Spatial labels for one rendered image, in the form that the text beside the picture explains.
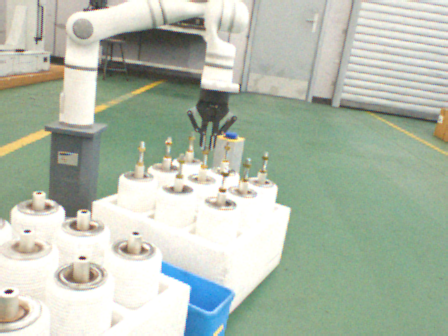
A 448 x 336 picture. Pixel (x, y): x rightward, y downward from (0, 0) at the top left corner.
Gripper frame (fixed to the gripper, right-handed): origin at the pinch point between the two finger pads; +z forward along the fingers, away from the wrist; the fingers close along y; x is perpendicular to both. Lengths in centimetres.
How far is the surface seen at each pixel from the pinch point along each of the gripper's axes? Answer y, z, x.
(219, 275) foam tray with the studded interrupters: -2.4, 23.0, 26.4
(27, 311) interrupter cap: 29, 10, 60
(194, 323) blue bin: 3.8, 27.0, 37.9
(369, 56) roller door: -278, -38, -457
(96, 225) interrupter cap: 23.6, 10.1, 33.2
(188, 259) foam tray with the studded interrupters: 4.0, 22.2, 21.4
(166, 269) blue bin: 8.7, 24.8, 21.9
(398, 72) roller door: -321, -24, -448
